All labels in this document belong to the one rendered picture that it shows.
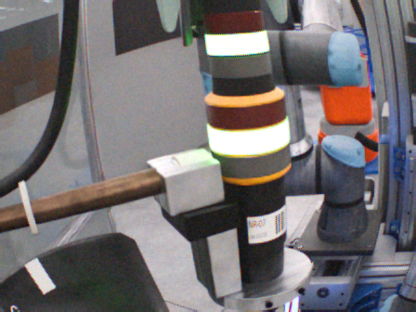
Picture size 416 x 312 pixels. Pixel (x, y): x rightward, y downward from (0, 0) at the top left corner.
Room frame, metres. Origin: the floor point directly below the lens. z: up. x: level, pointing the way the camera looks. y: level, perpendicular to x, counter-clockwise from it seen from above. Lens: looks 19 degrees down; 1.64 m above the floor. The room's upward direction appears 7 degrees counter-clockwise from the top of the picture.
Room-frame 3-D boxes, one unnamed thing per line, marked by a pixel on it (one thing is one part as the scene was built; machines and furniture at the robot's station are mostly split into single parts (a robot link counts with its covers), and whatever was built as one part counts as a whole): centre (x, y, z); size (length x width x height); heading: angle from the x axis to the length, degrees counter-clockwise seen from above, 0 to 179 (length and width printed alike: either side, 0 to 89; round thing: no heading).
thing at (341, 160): (1.07, -0.31, 1.20); 0.13 x 0.12 x 0.14; 72
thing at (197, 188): (0.28, -0.01, 1.50); 0.09 x 0.07 x 0.10; 112
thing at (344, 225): (1.07, -0.31, 1.09); 0.15 x 0.15 x 0.10
